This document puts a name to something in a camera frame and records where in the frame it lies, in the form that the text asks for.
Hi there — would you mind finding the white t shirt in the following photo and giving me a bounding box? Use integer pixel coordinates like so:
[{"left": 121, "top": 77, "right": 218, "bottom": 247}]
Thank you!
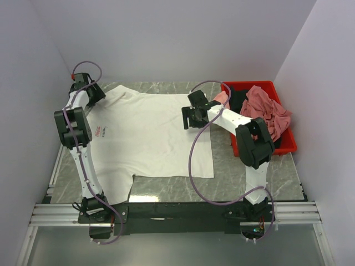
[{"left": 87, "top": 85, "right": 214, "bottom": 204}]

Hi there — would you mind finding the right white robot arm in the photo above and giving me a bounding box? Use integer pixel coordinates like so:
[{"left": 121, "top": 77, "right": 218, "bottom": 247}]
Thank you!
[{"left": 181, "top": 90, "right": 275, "bottom": 221}]

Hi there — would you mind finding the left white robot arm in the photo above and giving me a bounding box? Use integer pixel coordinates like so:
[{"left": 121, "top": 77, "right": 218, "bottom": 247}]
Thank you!
[{"left": 54, "top": 73, "right": 111, "bottom": 223}]

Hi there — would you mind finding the light pink t shirt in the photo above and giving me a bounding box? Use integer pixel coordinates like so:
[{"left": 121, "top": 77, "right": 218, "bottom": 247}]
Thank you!
[{"left": 213, "top": 91, "right": 230, "bottom": 109}]

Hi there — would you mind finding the black t shirt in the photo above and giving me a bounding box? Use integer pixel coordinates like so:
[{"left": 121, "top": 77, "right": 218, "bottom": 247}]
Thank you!
[{"left": 229, "top": 88, "right": 281, "bottom": 149}]

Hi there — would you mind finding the dusty pink t shirt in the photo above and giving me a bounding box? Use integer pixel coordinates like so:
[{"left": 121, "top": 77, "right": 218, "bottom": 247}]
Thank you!
[{"left": 240, "top": 86, "right": 292, "bottom": 142}]

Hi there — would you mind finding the red plastic bin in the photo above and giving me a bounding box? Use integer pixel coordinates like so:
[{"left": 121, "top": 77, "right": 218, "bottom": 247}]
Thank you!
[{"left": 221, "top": 80, "right": 297, "bottom": 155}]

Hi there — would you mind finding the black base beam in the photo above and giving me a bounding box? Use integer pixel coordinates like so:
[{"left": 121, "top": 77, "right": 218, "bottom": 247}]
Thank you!
[{"left": 77, "top": 201, "right": 267, "bottom": 236}]

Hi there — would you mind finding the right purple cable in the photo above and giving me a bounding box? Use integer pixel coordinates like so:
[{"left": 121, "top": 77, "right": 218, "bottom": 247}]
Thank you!
[{"left": 188, "top": 80, "right": 277, "bottom": 242}]

